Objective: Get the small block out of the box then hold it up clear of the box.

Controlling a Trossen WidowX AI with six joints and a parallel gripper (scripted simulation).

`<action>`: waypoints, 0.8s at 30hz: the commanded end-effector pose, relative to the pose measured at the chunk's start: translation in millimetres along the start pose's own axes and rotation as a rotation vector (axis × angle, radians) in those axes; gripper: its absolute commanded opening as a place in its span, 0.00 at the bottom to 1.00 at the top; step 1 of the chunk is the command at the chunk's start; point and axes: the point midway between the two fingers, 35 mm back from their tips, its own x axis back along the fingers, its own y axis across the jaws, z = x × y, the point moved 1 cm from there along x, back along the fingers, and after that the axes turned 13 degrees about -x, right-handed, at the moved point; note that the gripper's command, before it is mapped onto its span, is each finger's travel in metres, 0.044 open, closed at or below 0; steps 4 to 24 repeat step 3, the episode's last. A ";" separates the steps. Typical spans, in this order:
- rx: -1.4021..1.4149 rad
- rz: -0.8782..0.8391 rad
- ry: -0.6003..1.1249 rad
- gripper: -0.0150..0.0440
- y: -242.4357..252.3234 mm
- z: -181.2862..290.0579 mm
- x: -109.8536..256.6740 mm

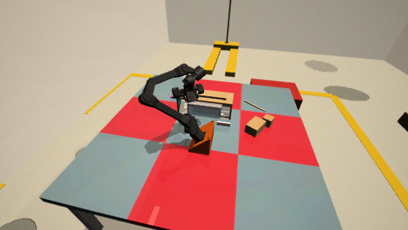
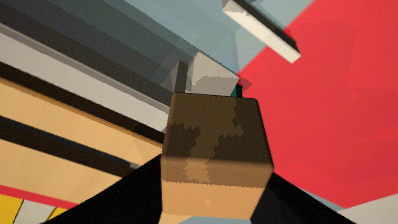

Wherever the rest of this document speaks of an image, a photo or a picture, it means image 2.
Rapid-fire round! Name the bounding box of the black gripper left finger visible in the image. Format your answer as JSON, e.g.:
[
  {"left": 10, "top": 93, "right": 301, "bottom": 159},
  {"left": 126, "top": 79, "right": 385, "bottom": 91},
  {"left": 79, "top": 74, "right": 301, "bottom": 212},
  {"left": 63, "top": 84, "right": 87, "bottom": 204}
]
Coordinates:
[{"left": 41, "top": 154, "right": 163, "bottom": 224}]

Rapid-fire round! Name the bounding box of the small tan block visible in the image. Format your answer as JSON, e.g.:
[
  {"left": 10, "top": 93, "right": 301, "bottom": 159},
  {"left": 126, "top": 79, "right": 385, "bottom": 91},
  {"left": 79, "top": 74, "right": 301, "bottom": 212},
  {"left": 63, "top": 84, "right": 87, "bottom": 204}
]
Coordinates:
[{"left": 160, "top": 92, "right": 274, "bottom": 220}]

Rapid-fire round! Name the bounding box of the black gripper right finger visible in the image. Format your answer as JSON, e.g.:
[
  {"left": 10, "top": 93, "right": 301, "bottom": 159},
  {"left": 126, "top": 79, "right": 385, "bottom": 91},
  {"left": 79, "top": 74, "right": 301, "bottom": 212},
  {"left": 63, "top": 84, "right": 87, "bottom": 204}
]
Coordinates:
[{"left": 250, "top": 172, "right": 356, "bottom": 224}]

